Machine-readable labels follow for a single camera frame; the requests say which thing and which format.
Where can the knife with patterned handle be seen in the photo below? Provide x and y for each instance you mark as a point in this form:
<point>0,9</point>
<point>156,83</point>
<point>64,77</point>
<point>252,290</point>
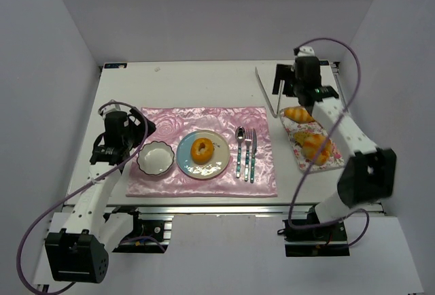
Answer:
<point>253,156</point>

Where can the spoon with patterned handle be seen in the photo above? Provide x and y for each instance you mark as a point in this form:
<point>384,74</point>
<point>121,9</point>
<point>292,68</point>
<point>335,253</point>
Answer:
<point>240,137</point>

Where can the orange glazed donut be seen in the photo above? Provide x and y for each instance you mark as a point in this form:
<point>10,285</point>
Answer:
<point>202,150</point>

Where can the white scalloped bowl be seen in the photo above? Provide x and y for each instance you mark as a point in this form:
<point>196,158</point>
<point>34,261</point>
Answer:
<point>155,158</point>

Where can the aluminium frame rail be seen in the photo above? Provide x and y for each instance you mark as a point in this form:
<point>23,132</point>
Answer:
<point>375,209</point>

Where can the fork with patterned handle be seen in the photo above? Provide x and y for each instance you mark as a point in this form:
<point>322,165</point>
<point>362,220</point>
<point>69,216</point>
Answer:
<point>248,140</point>

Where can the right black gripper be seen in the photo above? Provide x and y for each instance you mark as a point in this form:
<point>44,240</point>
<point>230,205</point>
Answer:
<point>281,79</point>

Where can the pink satin placemat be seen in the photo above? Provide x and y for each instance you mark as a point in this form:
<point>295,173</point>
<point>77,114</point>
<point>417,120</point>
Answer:
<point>174,124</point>

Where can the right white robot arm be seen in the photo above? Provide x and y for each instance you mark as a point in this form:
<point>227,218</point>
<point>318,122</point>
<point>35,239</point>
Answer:
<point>368,175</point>

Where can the striped croissant bread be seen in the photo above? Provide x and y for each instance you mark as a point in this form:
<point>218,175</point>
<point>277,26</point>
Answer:
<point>312,144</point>

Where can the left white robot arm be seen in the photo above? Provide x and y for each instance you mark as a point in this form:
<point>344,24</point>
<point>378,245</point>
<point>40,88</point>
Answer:
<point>79,251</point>

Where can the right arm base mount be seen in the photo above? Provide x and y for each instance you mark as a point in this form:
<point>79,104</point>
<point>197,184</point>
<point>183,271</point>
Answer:
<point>330,241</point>

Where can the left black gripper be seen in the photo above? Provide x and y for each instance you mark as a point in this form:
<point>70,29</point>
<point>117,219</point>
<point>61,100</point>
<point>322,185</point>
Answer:
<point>143,126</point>

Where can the small garlic bread piece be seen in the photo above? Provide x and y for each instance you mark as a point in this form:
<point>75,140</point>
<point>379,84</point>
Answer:
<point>301,136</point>

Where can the blue and beige plate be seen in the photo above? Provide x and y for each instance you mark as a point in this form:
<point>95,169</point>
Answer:
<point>218,162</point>

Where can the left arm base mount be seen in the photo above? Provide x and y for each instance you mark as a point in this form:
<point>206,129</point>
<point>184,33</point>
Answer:
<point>150,235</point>

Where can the metal tongs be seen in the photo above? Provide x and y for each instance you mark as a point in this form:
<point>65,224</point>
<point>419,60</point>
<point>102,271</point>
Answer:
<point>273,110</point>

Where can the oval striped bread roll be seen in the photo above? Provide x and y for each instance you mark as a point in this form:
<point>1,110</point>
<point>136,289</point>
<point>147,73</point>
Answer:
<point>298,114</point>

